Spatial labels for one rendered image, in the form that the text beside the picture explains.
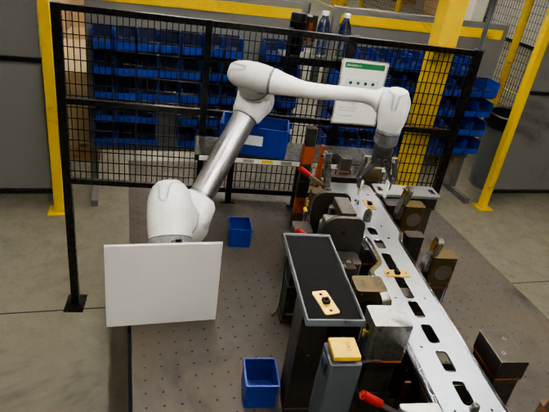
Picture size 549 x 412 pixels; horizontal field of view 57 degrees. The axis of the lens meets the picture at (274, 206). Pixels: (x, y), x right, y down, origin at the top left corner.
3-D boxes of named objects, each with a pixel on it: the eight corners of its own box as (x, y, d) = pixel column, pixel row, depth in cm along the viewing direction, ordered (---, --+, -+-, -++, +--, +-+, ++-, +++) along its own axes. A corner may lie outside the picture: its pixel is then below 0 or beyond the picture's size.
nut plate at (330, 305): (340, 313, 118) (341, 309, 118) (325, 315, 117) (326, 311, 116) (325, 291, 125) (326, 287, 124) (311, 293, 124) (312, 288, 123)
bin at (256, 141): (285, 159, 227) (289, 132, 221) (216, 150, 226) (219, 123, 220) (285, 145, 242) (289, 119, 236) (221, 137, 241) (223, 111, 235)
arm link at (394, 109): (401, 136, 185) (404, 127, 196) (412, 95, 178) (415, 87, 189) (372, 130, 187) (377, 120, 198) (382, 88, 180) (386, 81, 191)
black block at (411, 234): (412, 300, 204) (433, 238, 190) (389, 300, 202) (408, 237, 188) (408, 292, 209) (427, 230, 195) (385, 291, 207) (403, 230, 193)
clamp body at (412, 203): (411, 280, 216) (434, 208, 200) (384, 279, 214) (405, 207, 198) (405, 270, 222) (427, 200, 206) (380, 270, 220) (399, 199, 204)
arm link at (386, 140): (373, 124, 194) (369, 139, 196) (381, 132, 186) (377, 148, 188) (395, 126, 195) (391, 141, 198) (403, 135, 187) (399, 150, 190)
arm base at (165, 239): (151, 248, 165) (150, 231, 166) (140, 260, 184) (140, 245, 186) (206, 248, 172) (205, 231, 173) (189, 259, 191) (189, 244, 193)
